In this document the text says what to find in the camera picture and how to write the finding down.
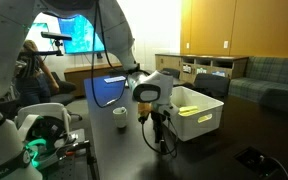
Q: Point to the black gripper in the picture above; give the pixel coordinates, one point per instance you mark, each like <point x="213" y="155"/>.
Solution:
<point x="157" y="119"/>

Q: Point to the table cable port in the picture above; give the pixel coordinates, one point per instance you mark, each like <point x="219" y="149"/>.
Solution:
<point x="257" y="162"/>

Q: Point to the wall display screen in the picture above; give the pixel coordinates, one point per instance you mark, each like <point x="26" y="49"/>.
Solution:
<point x="84" y="38"/>

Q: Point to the black camera on stand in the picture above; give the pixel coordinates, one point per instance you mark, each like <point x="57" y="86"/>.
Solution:
<point x="57" y="37"/>

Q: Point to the black office chair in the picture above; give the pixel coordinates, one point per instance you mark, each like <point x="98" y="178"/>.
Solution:
<point x="212" y="85"/>

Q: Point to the wooden low cabinet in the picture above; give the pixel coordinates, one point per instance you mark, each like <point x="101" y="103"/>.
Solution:
<point x="190" y="65"/>

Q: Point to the person in striped top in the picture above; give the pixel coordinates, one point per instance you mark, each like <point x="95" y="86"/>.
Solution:
<point x="34" y="81"/>

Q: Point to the yellow towel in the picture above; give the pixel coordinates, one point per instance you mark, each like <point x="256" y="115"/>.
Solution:
<point x="188" y="110"/>

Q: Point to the green plaid sofa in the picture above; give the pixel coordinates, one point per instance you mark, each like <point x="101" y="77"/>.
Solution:
<point x="265" y="82"/>

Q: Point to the white plastic basket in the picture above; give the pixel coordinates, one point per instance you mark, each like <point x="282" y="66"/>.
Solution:
<point x="199" y="114"/>

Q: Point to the white mug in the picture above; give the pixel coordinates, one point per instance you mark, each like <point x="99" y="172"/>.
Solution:
<point x="120" y="117"/>

